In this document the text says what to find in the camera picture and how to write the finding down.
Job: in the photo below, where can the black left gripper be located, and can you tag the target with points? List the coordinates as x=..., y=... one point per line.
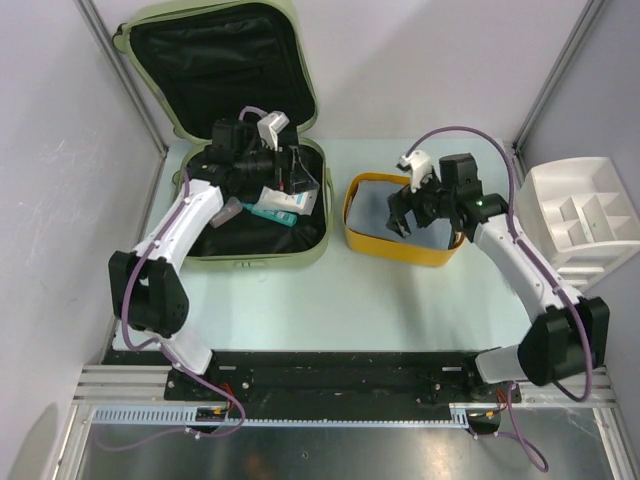
x=288, y=177

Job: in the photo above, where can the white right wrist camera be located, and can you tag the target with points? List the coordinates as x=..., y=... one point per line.
x=418, y=164

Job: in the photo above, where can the yellow plastic basket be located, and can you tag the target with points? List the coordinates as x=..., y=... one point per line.
x=366, y=211

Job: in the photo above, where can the teal toothpaste tube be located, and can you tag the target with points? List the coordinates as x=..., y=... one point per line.
x=287, y=219

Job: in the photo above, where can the green hard-shell suitcase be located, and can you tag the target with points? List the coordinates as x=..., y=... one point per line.
x=232, y=78

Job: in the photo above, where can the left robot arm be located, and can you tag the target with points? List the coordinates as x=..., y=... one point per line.
x=165, y=260

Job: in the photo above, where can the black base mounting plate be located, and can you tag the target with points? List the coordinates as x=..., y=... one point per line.
x=337, y=386

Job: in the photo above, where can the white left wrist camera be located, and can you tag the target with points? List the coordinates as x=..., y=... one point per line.
x=269, y=128

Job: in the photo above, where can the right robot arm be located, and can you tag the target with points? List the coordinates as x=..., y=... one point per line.
x=568, y=331

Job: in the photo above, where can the white plastic drawer organizer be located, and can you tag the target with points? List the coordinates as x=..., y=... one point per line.
x=577, y=213

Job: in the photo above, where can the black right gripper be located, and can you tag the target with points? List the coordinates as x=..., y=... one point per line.
x=401, y=203

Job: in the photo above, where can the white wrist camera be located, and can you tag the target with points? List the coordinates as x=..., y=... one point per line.
x=418, y=164
x=269, y=128

